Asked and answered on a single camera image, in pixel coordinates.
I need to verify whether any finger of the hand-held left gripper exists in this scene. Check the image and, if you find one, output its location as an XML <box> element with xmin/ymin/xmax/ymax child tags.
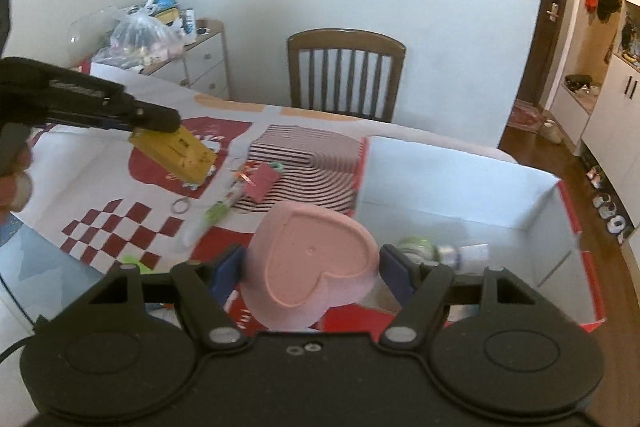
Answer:
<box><xmin>47</xmin><ymin>117</ymin><xmax>136</xmax><ymax>136</ymax></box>
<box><xmin>127</xmin><ymin>101</ymin><xmax>182</xmax><ymax>134</ymax></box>

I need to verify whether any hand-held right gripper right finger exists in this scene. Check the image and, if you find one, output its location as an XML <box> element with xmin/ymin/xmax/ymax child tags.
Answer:
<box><xmin>379</xmin><ymin>244</ymin><xmax>541</xmax><ymax>350</ymax></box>

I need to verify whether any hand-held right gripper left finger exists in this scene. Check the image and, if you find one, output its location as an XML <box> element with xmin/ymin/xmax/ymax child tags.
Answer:
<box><xmin>87</xmin><ymin>244</ymin><xmax>251</xmax><ymax>350</ymax></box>

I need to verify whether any small bottle with green label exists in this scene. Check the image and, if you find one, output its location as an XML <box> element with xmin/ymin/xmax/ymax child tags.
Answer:
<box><xmin>399</xmin><ymin>235</ymin><xmax>461</xmax><ymax>266</ymax></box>

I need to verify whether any yellow rectangular block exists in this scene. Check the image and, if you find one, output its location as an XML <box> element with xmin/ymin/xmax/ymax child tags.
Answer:
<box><xmin>129</xmin><ymin>124</ymin><xmax>219</xmax><ymax>188</ymax></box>

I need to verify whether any green and white pen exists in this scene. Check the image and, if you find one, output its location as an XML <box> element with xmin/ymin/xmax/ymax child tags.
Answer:
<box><xmin>184</xmin><ymin>186</ymin><xmax>242</xmax><ymax>249</ymax></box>

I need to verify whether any pink heart-shaped dish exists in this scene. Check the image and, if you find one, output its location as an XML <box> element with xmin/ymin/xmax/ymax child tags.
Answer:
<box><xmin>242</xmin><ymin>201</ymin><xmax>379</xmax><ymax>329</ymax></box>

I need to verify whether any red and white cardboard box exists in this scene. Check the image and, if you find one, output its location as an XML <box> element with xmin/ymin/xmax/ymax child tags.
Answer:
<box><xmin>320</xmin><ymin>136</ymin><xmax>607</xmax><ymax>335</ymax></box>

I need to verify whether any person's left hand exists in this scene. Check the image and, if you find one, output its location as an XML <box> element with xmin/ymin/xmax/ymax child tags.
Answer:
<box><xmin>0</xmin><ymin>146</ymin><xmax>34</xmax><ymax>214</ymax></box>

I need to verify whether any red and white printed tablecloth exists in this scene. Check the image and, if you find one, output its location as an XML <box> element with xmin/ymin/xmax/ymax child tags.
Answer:
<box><xmin>27</xmin><ymin>59</ymin><xmax>518</xmax><ymax>333</ymax></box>

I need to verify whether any small white drawer cabinet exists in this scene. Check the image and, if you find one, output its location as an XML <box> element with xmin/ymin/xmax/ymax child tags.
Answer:
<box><xmin>145</xmin><ymin>19</ymin><xmax>231</xmax><ymax>101</ymax></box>

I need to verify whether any small white card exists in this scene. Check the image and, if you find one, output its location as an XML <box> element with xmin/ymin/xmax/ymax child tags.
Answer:
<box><xmin>460</xmin><ymin>244</ymin><xmax>489</xmax><ymax>264</ymax></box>

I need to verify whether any clear plastic bag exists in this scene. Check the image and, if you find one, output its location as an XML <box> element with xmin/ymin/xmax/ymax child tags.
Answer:
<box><xmin>94</xmin><ymin>6</ymin><xmax>187</xmax><ymax>68</ymax></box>

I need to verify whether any small bright green item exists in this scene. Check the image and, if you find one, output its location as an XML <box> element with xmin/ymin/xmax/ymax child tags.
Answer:
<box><xmin>121</xmin><ymin>256</ymin><xmax>155</xmax><ymax>273</ymax></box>

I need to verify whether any pink binder clip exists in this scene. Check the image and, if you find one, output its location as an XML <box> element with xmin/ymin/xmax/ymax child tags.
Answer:
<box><xmin>244</xmin><ymin>163</ymin><xmax>279</xmax><ymax>201</ymax></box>

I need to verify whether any light blue patterned table cover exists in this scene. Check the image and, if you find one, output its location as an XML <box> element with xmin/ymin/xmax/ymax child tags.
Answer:
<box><xmin>0</xmin><ymin>212</ymin><xmax>103</xmax><ymax>310</ymax></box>

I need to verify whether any brown wooden chair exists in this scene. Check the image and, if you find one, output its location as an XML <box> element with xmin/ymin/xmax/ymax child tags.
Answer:
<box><xmin>286</xmin><ymin>28</ymin><xmax>407</xmax><ymax>124</ymax></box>

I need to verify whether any patterned door rug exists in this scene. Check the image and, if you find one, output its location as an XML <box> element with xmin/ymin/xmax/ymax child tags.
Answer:
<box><xmin>507</xmin><ymin>99</ymin><xmax>544</xmax><ymax>130</ymax></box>

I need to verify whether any row of shoes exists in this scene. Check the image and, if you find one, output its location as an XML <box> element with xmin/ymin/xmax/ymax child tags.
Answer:
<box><xmin>584</xmin><ymin>161</ymin><xmax>637</xmax><ymax>244</ymax></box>

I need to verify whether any black item on bench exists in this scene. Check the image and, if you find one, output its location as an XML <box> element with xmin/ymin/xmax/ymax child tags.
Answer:
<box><xmin>564</xmin><ymin>75</ymin><xmax>594</xmax><ymax>94</ymax></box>

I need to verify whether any large white cabinet unit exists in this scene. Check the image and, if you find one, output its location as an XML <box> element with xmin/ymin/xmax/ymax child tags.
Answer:
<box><xmin>550</xmin><ymin>0</ymin><xmax>640</xmax><ymax>258</ymax></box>

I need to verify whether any black hanging bag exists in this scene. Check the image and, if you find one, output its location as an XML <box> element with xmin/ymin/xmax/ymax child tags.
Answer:
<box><xmin>597</xmin><ymin>0</ymin><xmax>624</xmax><ymax>24</ymax></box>

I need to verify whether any black cable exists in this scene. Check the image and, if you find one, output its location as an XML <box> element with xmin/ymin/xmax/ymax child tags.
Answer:
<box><xmin>0</xmin><ymin>313</ymin><xmax>38</xmax><ymax>364</ymax></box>

